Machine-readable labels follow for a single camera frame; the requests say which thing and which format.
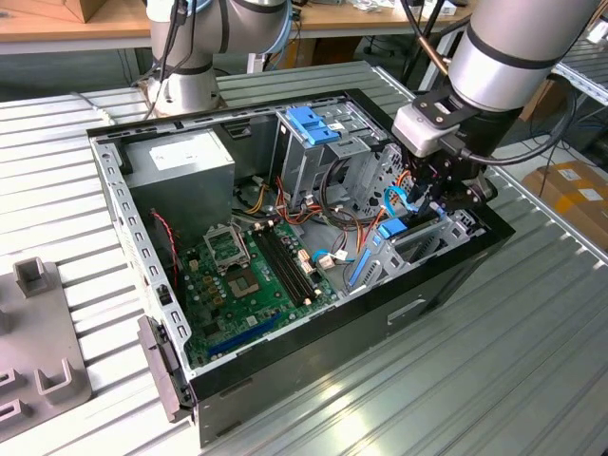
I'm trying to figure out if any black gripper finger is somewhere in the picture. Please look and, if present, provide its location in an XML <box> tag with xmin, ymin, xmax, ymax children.
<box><xmin>431</xmin><ymin>174</ymin><xmax>499</xmax><ymax>218</ymax></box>
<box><xmin>408</xmin><ymin>159</ymin><xmax>438</xmax><ymax>214</ymax></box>

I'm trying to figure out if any blue data wire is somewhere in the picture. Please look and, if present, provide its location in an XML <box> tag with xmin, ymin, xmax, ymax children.
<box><xmin>382</xmin><ymin>184</ymin><xmax>424</xmax><ymax>218</ymax></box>

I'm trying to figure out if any hard disk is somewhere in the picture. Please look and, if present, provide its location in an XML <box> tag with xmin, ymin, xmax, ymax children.
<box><xmin>348</xmin><ymin>201</ymin><xmax>450</xmax><ymax>290</ymax></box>

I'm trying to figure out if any metal disk bay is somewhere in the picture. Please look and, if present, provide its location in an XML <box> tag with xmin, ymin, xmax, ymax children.
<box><xmin>341</xmin><ymin>208</ymin><xmax>488</xmax><ymax>295</ymax></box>

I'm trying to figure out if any large flat cardboard panel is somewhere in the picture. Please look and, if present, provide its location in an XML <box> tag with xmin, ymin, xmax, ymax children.
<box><xmin>520</xmin><ymin>78</ymin><xmax>569</xmax><ymax>123</ymax></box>

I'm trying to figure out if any cardboard box with labels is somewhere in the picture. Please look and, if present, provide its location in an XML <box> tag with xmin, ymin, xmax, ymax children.
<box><xmin>522</xmin><ymin>160</ymin><xmax>608</xmax><ymax>248</ymax></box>

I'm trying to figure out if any black tripod leg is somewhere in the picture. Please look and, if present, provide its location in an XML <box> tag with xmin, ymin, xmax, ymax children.
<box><xmin>401</xmin><ymin>0</ymin><xmax>450</xmax><ymax>89</ymax></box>

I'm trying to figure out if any metal drive cage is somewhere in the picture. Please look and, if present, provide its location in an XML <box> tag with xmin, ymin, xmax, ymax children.
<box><xmin>273</xmin><ymin>102</ymin><xmax>389</xmax><ymax>210</ymax></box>

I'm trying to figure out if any blue plastic drive latch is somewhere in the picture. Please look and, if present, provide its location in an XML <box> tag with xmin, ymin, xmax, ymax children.
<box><xmin>287</xmin><ymin>106</ymin><xmax>341</xmax><ymax>147</ymax></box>

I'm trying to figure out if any black RAM slot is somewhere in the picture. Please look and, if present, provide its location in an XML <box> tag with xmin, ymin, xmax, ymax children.
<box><xmin>265</xmin><ymin>225</ymin><xmax>318</xmax><ymax>303</ymax></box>
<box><xmin>251</xmin><ymin>228</ymin><xmax>308</xmax><ymax>308</ymax></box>

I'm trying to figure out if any black open PC case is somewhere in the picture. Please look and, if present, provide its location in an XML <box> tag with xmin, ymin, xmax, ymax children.
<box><xmin>85</xmin><ymin>87</ymin><xmax>517</xmax><ymax>447</ymax></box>

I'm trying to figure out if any wooden desk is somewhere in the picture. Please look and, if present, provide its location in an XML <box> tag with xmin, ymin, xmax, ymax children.
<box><xmin>0</xmin><ymin>0</ymin><xmax>476</xmax><ymax>91</ymax></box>

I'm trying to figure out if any CPU socket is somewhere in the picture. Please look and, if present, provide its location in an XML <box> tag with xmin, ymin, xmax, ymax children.
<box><xmin>225</xmin><ymin>268</ymin><xmax>262</xmax><ymax>300</ymax></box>

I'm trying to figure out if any metal socket cover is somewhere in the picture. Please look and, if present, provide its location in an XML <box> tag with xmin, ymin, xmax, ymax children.
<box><xmin>202</xmin><ymin>225</ymin><xmax>251</xmax><ymax>275</ymax></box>

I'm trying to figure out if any blue expansion slot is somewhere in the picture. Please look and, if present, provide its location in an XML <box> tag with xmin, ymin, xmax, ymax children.
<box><xmin>206</xmin><ymin>311</ymin><xmax>284</xmax><ymax>360</ymax></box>

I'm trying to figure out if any green motherboard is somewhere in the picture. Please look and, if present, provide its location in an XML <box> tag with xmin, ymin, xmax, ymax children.
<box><xmin>180</xmin><ymin>220</ymin><xmax>341</xmax><ymax>367</ymax></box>

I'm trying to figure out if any grey power supply unit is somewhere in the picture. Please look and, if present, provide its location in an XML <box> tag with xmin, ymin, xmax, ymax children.
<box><xmin>121</xmin><ymin>127</ymin><xmax>237</xmax><ymax>243</ymax></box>

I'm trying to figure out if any black case fan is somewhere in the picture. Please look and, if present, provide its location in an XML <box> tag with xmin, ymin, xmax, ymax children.
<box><xmin>149</xmin><ymin>208</ymin><xmax>187</xmax><ymax>305</ymax></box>

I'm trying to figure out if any grey plastic case bezel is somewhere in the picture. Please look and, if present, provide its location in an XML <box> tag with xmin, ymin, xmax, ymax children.
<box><xmin>137</xmin><ymin>315</ymin><xmax>196</xmax><ymax>424</ymax></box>

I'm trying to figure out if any plain brown box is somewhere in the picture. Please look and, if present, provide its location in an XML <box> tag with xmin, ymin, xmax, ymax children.
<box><xmin>47</xmin><ymin>0</ymin><xmax>110</xmax><ymax>25</ymax></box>

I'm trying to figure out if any grey parts rack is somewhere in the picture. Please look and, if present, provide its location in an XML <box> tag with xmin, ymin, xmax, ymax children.
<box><xmin>0</xmin><ymin>256</ymin><xmax>94</xmax><ymax>436</ymax></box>

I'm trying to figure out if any black camera cable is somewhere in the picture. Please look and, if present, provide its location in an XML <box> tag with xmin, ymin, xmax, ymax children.
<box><xmin>439</xmin><ymin>85</ymin><xmax>580</xmax><ymax>167</ymax></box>

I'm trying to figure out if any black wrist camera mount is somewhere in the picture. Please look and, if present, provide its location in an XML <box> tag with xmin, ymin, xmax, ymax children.
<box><xmin>411</xmin><ymin>89</ymin><xmax>476</xmax><ymax>127</ymax></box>

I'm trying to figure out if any thick black cable loop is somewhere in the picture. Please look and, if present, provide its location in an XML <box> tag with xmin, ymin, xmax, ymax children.
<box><xmin>319</xmin><ymin>156</ymin><xmax>376</xmax><ymax>230</ymax></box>

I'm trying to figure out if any aluminium slat frame table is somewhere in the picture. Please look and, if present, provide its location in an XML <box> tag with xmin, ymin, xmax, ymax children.
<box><xmin>550</xmin><ymin>40</ymin><xmax>608</xmax><ymax>106</ymax></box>

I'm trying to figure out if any white connector blue wire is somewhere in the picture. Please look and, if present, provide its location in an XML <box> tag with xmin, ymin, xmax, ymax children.
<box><xmin>311</xmin><ymin>246</ymin><xmax>357</xmax><ymax>272</ymax></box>

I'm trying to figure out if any red orange wire bundle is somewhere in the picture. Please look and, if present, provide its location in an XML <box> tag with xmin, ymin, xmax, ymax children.
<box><xmin>274</xmin><ymin>175</ymin><xmax>386</xmax><ymax>257</ymax></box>

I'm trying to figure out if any yellow orange wire bundle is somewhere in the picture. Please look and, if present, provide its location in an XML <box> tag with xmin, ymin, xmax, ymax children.
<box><xmin>235</xmin><ymin>180</ymin><xmax>268</xmax><ymax>216</ymax></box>

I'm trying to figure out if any red black twisted wire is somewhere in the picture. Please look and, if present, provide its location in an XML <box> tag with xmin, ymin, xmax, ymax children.
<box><xmin>150</xmin><ymin>211</ymin><xmax>181</xmax><ymax>291</ymax></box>

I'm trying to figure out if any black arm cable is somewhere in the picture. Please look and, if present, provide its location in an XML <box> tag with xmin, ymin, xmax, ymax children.
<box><xmin>141</xmin><ymin>0</ymin><xmax>192</xmax><ymax>121</ymax></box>

